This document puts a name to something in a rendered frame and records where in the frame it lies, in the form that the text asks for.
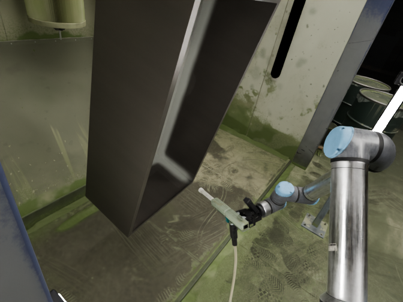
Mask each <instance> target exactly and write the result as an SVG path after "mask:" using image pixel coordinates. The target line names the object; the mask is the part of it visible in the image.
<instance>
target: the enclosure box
mask: <svg viewBox="0 0 403 302"><path fill-rule="evenodd" d="M280 2H281V0H95V21H94V44H93V56H92V78H91V101H90V114H89V136H88V159H87V171H86V193H85V197H86V198H87V199H88V200H89V201H90V202H91V203H92V204H93V205H94V206H96V207H97V208H98V209H99V210H100V211H101V212H102V213H103V214H104V215H105V216H106V217H107V218H108V219H109V220H110V221H111V222H112V223H113V224H114V225H115V226H116V227H117V228H118V229H119V230H120V231H121V232H122V233H123V234H124V235H125V236H126V237H129V236H130V235H131V234H133V233H134V232H135V231H137V230H138V229H139V228H140V227H141V226H142V225H143V224H145V223H146V222H147V221H148V220H149V219H150V218H151V217H153V216H154V215H155V214H157V213H158V212H159V211H160V210H161V209H162V208H163V207H165V206H166V205H167V204H168V203H169V202H170V201H171V200H173V199H174V198H175V197H176V196H178V195H179V194H180V193H181V192H182V191H183V190H185V189H186V188H187V187H188V186H189V185H190V184H192V183H193V181H194V179H195V177H196V175H197V173H198V171H199V169H200V167H201V165H202V162H203V160H204V158H205V156H206V154H207V152H208V150H209V148H210V146H211V144H212V142H213V140H214V138H215V136H216V134H217V132H218V130H219V128H220V125H221V123H222V121H223V119H224V117H225V115H226V113H227V111H228V108H229V106H230V104H231V102H232V100H233V98H234V96H235V94H236V92H237V90H238V88H239V86H240V84H241V82H242V80H243V78H244V76H245V74H246V71H247V69H248V67H249V65H250V63H251V61H252V59H253V57H254V55H255V53H256V51H257V49H258V47H259V45H260V43H261V41H262V39H263V37H264V34H265V32H266V30H267V28H268V26H269V24H270V22H271V20H272V18H273V15H274V14H275V11H276V9H277V8H278V5H279V3H280Z"/></svg>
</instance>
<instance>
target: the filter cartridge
mask: <svg viewBox="0 0 403 302"><path fill-rule="evenodd" d="M24 1H25V6H26V12H27V17H28V20H29V22H31V23H33V24H36V25H40V26H45V27H50V28H54V29H55V30H57V31H59V37H60V40H61V39H62V37H61V31H63V30H65V29H76V28H82V27H85V26H86V20H85V9H84V2H83V0H24Z"/></svg>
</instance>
